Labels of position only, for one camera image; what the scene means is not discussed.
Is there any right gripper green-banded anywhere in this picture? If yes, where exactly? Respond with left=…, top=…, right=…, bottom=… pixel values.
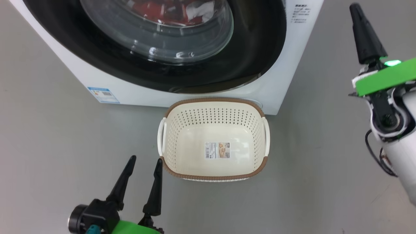
left=348, top=3, right=416, bottom=98

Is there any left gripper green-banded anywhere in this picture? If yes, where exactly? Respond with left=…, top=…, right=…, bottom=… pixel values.
left=106, top=155, right=164, bottom=234

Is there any black-rimmed glass washer door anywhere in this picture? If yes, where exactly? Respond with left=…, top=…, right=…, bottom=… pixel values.
left=22, top=0, right=287, bottom=95

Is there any red and white garment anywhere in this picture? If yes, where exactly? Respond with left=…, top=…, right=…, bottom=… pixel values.
left=130, top=0, right=216, bottom=26

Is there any cream laundry basket brown rim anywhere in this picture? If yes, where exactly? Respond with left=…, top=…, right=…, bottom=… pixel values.
left=157, top=97, right=269, bottom=182

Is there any printed basket label sticker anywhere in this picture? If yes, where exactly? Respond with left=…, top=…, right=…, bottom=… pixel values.
left=205, top=142, right=230, bottom=160

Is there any white front-load washing machine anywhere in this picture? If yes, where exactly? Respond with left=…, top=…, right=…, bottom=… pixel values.
left=9, top=0, right=325, bottom=115

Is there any blue energy label sticker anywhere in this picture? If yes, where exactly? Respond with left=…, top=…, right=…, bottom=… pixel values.
left=87, top=86, right=120, bottom=104

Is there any round white filter cover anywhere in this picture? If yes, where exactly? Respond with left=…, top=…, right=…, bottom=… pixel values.
left=240, top=97, right=263, bottom=109

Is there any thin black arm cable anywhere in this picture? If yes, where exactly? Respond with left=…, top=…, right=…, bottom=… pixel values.
left=365, top=130, right=398, bottom=177

